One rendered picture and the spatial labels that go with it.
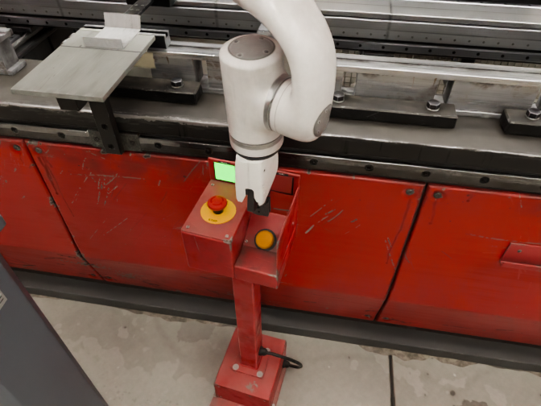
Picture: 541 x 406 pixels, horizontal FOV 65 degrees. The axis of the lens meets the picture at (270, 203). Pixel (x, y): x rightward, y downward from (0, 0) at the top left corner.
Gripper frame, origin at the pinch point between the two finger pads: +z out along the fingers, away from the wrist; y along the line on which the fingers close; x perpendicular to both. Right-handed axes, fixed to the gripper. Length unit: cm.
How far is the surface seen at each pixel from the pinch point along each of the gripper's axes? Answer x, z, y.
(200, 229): -11.2, 6.0, 4.4
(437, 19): 26, -8, -63
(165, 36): -31.6, -12.5, -31.1
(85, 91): -34.3, -15.3, -5.0
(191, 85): -25.0, -3.9, -26.6
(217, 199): -9.8, 3.5, -1.9
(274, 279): 4.1, 14.3, 6.3
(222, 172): -11.9, 4.3, -9.8
